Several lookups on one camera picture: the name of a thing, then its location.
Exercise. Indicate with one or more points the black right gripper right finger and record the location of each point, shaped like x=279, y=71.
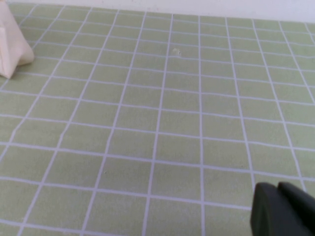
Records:
x=300, y=201

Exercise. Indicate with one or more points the cream fabric pencil case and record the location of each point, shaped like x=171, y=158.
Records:
x=12, y=41

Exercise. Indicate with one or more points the green grid cutting mat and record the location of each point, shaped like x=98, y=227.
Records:
x=157, y=123

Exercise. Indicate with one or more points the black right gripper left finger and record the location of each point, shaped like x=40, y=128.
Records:
x=268, y=214

